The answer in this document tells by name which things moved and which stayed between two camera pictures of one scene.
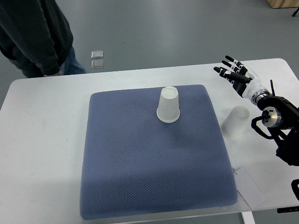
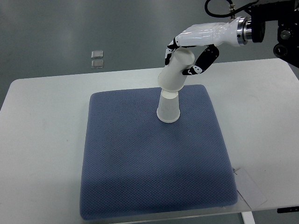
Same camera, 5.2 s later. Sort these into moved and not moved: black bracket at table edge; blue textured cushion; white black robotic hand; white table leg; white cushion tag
Moved: white black robotic hand
Not moved: white table leg; blue textured cushion; white cushion tag; black bracket at table edge
